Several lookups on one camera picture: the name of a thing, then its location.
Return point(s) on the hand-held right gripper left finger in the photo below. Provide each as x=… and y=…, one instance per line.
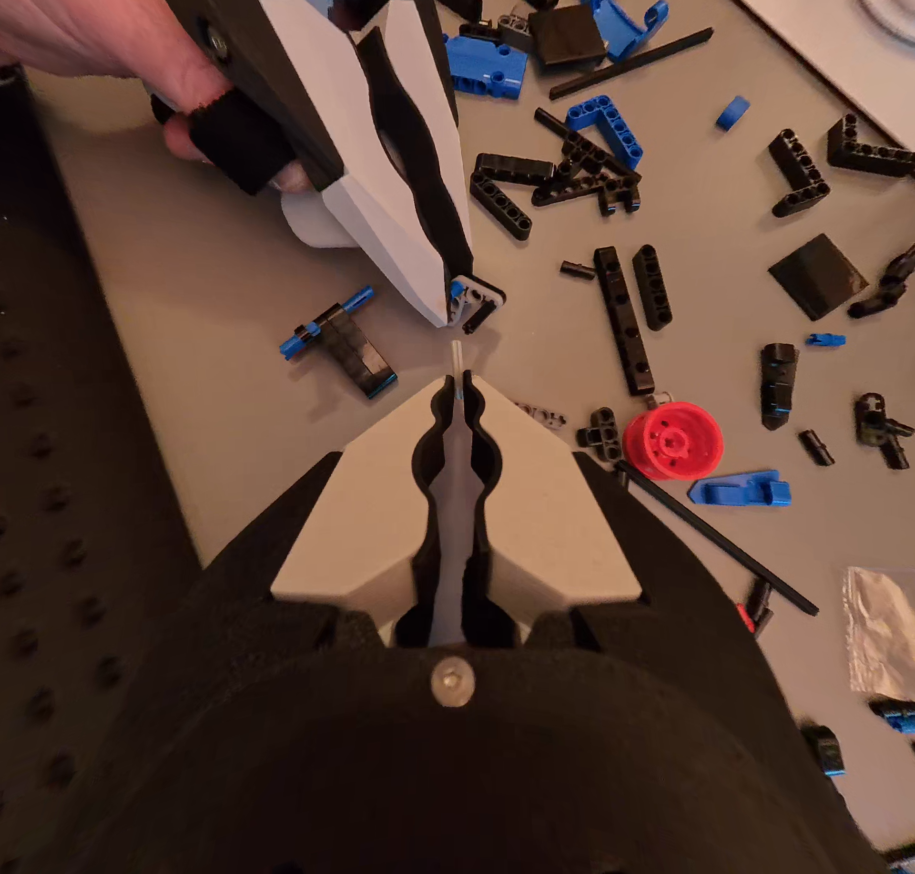
x=350, y=531

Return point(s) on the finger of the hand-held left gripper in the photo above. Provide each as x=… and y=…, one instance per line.
x=422, y=87
x=336, y=101

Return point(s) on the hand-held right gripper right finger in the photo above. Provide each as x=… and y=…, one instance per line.
x=565, y=531

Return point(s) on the blue frame panel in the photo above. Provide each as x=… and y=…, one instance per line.
x=486, y=66
x=629, y=26

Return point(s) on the small black blue brick assembly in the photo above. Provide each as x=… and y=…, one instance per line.
x=354, y=352

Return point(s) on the light grey short axle pin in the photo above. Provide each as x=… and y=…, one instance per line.
x=457, y=366

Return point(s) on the light grey short beam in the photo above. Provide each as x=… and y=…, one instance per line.
x=475, y=291

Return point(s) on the black short axle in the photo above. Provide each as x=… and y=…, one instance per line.
x=480, y=318

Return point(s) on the grey desk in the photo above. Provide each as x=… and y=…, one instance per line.
x=214, y=280

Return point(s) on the person's left hand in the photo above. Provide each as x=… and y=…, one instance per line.
x=86, y=16

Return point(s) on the black small thick connector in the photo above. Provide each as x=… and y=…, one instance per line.
x=477, y=31

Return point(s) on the dark grey short beam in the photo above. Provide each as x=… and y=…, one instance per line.
x=513, y=24

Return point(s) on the grey short flat beam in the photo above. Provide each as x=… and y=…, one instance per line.
x=540, y=414

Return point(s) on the black angled beam flat plate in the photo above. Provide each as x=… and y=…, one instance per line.
x=500, y=202

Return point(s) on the red wheel rim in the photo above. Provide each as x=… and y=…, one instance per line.
x=672, y=441

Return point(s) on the black long axle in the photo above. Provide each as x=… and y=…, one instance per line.
x=629, y=64
x=715, y=534

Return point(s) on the black square tile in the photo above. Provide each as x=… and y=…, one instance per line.
x=818, y=277
x=565, y=33

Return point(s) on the light grey angle connector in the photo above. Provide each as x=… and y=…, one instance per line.
x=661, y=398

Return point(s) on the blue small panel piece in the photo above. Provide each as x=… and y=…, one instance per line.
x=736, y=491

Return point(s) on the black connector cluster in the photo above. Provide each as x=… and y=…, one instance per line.
x=586, y=173

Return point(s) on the blue angled beam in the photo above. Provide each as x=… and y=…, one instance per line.
x=615, y=126

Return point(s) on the black short straight beam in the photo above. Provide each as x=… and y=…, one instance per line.
x=652, y=287

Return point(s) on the black pin connector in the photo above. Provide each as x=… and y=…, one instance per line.
x=778, y=384

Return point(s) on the blue short two-hole beam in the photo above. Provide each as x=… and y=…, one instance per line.
x=733, y=113

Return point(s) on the blue small pin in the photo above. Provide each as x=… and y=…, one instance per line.
x=826, y=340

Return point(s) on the black forked connector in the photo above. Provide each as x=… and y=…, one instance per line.
x=876, y=423

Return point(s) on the large clear plastic bag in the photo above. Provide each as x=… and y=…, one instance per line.
x=879, y=631

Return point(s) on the black linked connectors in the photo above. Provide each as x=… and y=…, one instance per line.
x=886, y=287

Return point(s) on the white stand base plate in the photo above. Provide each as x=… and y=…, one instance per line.
x=822, y=30

